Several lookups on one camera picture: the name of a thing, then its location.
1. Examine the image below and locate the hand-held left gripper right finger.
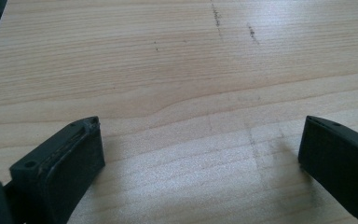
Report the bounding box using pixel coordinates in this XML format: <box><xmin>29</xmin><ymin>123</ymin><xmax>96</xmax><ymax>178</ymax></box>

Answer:
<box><xmin>297</xmin><ymin>115</ymin><xmax>358</xmax><ymax>224</ymax></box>

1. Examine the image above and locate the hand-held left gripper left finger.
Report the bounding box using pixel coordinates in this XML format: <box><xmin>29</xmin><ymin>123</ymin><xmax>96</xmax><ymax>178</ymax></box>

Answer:
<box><xmin>5</xmin><ymin>116</ymin><xmax>106</xmax><ymax>224</ymax></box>

